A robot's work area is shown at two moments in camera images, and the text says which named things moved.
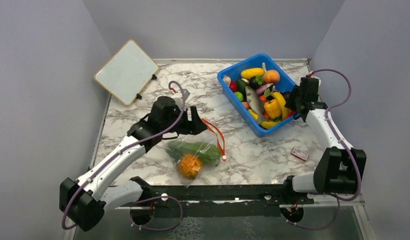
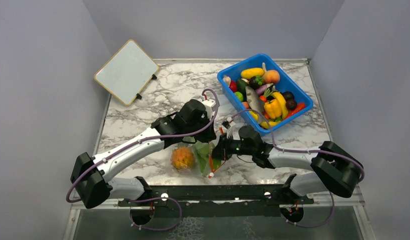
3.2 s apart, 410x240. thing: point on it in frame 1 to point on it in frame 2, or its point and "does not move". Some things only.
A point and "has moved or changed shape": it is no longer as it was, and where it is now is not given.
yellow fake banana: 281,100 does not move
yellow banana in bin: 268,124 does not move
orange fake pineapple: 190,165 to 182,158
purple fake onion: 260,90 does not move
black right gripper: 290,102 to 221,151
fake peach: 270,76 does not move
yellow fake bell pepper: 273,108 does not move
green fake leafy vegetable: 209,153 has moved or changed shape
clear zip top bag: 196,155 has moved or changed shape
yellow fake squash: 249,73 does not move
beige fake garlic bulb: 227,79 does not move
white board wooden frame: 127,73 does not move
